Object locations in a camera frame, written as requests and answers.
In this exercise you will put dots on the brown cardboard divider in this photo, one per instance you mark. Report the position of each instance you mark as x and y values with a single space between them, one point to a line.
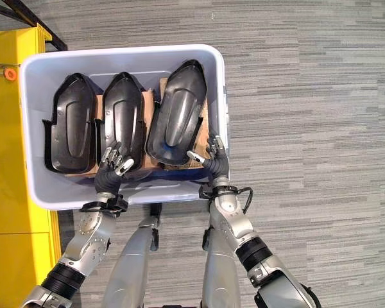
203 131

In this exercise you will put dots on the silver robot left leg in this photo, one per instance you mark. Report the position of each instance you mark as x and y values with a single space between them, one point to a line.
128 263

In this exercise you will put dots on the black metal frame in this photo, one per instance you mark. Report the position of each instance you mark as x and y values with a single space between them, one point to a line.
48 32

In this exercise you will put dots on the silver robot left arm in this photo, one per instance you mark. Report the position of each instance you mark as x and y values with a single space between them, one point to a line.
83 237

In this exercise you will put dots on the yellow shelf unit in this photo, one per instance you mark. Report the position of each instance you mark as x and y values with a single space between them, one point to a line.
9 160

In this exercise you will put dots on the white plastic box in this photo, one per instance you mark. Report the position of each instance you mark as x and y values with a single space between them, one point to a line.
35 134

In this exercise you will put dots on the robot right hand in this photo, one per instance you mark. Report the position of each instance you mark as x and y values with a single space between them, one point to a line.
219 163

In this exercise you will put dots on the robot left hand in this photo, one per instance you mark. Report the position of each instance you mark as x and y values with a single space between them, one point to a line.
108 179

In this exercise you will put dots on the orange round knob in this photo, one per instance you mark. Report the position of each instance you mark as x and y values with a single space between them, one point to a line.
10 73

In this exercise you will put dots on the black sole-shaped part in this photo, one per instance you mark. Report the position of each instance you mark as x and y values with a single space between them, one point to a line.
176 112
72 125
122 112

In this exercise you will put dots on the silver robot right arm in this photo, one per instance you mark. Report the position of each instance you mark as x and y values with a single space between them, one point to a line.
244 237

